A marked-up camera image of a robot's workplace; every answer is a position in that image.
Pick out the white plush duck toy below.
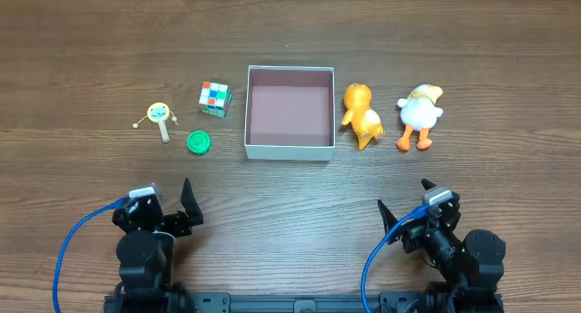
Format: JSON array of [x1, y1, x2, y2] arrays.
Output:
[[397, 83, 443, 152]]

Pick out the orange plastic duck toy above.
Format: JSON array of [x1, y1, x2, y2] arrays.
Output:
[[341, 83, 385, 151]]

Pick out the colourful puzzle cube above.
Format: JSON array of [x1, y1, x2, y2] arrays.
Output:
[[199, 82, 232, 118]]

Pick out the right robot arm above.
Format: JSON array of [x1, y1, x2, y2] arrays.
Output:
[[378, 179, 507, 313]]

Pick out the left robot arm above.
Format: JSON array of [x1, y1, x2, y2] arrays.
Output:
[[103, 180, 203, 313]]

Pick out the green round plastic cap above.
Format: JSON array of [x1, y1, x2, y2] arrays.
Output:
[[186, 130, 212, 155]]

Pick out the yellow wooden rattle drum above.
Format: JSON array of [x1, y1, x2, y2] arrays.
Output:
[[132, 102, 178, 143]]

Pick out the white open cardboard box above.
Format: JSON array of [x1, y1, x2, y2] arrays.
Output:
[[244, 65, 336, 161]]

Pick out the left blue cable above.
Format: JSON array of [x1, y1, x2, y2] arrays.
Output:
[[52, 195, 133, 313]]

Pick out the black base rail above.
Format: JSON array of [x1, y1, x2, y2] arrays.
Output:
[[103, 291, 505, 313]]

